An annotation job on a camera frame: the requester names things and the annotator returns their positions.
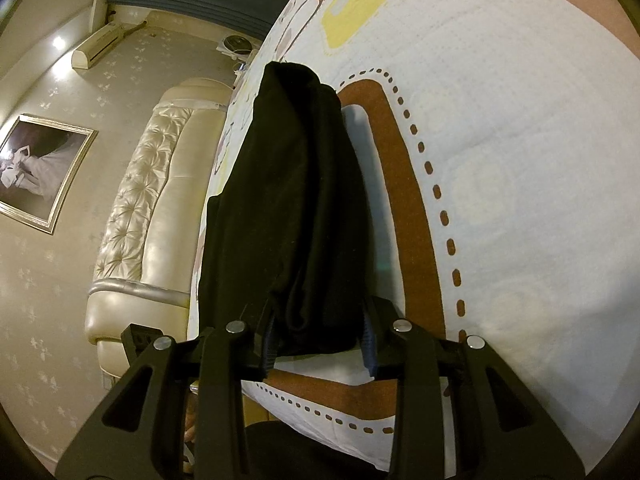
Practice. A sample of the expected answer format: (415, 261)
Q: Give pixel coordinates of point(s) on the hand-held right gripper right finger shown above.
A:
(369, 352)

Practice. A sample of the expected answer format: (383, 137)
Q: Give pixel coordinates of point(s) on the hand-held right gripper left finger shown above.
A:
(270, 347)

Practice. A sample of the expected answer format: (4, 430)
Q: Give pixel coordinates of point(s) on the black pants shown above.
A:
(290, 210)

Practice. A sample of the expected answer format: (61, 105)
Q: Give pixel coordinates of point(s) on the cream tufted headboard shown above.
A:
(145, 200)

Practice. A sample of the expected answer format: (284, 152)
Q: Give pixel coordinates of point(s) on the white printed bed blanket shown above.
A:
(525, 160)

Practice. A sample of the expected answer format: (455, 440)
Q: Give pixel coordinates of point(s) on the small round fan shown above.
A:
(236, 44)

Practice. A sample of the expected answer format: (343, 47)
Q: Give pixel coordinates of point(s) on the dark blue curtain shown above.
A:
(200, 0)

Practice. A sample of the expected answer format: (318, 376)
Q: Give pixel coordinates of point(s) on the framed wall picture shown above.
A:
(35, 170)

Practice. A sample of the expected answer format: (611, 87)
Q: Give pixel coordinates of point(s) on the cream wall air conditioner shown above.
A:
(97, 45)

